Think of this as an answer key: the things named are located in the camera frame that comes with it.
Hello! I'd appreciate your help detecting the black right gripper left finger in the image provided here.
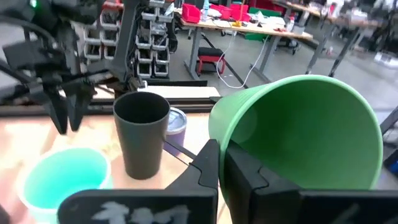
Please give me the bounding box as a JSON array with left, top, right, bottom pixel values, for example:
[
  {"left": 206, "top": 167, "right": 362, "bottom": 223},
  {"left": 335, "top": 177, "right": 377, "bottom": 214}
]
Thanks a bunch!
[{"left": 166, "top": 139, "right": 220, "bottom": 191}]

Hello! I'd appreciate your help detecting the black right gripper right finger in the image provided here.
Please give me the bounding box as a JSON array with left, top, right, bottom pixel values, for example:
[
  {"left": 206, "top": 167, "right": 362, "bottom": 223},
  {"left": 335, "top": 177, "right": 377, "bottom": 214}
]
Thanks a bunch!
[{"left": 222, "top": 140, "right": 301, "bottom": 224}]

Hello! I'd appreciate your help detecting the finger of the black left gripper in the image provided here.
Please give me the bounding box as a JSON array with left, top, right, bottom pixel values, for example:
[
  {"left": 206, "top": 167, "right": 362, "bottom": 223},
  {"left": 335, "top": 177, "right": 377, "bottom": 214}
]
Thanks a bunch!
[
  {"left": 42, "top": 88, "right": 69, "bottom": 135},
  {"left": 65, "top": 83, "right": 96, "bottom": 132}
]

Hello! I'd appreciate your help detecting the purple tumbler with clear lid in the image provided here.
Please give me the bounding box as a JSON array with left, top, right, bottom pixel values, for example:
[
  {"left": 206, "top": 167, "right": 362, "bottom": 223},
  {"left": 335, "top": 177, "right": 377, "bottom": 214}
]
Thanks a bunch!
[{"left": 164, "top": 107, "right": 188, "bottom": 156}]

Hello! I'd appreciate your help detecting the teal mug with handle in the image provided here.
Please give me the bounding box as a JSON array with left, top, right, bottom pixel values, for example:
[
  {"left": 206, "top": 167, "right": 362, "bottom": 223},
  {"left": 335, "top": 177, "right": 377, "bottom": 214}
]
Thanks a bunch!
[{"left": 17, "top": 146, "right": 113, "bottom": 224}]

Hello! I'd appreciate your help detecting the dark grey tall cup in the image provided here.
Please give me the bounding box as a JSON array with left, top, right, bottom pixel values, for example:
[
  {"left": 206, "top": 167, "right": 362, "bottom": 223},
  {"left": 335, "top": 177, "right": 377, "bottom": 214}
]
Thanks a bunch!
[{"left": 113, "top": 91, "right": 171, "bottom": 180}]

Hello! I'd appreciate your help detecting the green plastic cup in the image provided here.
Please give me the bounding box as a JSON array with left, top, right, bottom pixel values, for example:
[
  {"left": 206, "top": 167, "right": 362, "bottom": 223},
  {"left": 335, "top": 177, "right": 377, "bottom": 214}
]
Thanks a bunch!
[{"left": 208, "top": 74, "right": 384, "bottom": 203}]

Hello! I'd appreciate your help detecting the wooden shelf with black legs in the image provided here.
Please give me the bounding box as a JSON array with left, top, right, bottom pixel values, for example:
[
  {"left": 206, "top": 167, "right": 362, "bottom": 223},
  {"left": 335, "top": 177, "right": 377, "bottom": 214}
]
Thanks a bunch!
[{"left": 0, "top": 114, "right": 200, "bottom": 224}]

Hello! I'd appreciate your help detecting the white storage bin rack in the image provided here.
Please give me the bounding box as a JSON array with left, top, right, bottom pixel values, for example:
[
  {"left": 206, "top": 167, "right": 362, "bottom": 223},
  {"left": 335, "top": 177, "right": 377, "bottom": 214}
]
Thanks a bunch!
[{"left": 82, "top": 0, "right": 172, "bottom": 78}]

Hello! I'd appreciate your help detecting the red stool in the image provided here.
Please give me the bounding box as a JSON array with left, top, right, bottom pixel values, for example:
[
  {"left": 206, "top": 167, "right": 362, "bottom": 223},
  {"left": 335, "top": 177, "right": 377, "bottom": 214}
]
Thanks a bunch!
[{"left": 197, "top": 46, "right": 227, "bottom": 76}]

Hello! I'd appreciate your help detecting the red plastic bin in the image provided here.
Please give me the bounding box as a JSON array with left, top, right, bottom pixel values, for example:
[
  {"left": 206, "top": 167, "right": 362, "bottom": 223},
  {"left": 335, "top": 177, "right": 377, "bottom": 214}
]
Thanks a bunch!
[
  {"left": 229, "top": 2, "right": 249, "bottom": 22},
  {"left": 210, "top": 3, "right": 233, "bottom": 21},
  {"left": 182, "top": 2, "right": 201, "bottom": 24}
]

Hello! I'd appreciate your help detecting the wooden workbench with grey legs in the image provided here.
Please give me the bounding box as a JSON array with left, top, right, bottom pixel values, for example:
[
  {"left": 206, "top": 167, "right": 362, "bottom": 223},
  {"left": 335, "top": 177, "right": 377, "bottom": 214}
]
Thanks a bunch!
[{"left": 180, "top": 6, "right": 313, "bottom": 82}]

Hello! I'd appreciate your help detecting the long workbench with clutter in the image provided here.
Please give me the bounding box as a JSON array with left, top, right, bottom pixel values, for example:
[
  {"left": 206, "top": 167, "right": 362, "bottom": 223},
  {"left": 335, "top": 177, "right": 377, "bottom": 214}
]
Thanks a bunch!
[{"left": 273, "top": 0, "right": 398, "bottom": 78}]

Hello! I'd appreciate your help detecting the black metal table frame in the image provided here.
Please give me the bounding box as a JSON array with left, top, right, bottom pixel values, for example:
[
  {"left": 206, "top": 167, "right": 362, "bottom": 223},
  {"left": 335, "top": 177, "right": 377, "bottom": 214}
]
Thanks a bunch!
[{"left": 0, "top": 79, "right": 223, "bottom": 118}]

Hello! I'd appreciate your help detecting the white cable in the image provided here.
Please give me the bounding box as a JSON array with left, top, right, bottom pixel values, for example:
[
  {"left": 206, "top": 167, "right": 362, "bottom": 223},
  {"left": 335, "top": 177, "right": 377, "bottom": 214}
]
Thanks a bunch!
[{"left": 216, "top": 30, "right": 270, "bottom": 90}]

